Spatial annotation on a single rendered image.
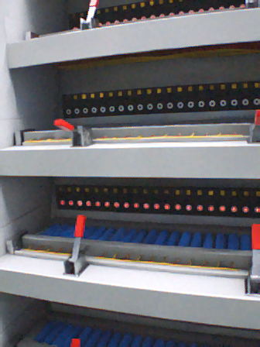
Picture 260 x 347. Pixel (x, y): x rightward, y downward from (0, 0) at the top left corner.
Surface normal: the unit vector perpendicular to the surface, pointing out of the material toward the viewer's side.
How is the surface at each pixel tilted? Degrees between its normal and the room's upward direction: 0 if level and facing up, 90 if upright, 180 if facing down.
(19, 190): 90
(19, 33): 90
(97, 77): 90
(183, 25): 109
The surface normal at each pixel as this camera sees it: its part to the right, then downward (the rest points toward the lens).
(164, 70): -0.31, -0.11
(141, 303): -0.30, 0.22
